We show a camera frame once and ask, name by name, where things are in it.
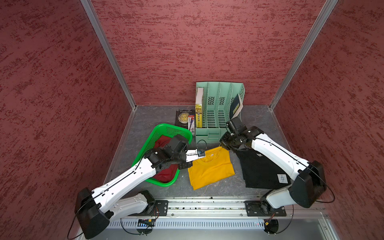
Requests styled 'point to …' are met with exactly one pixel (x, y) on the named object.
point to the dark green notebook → (236, 106)
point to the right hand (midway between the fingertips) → (219, 146)
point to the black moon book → (182, 117)
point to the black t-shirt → (259, 172)
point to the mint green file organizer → (217, 98)
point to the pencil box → (191, 123)
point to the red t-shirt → (168, 175)
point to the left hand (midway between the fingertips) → (191, 158)
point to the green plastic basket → (164, 129)
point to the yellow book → (199, 107)
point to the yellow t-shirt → (216, 165)
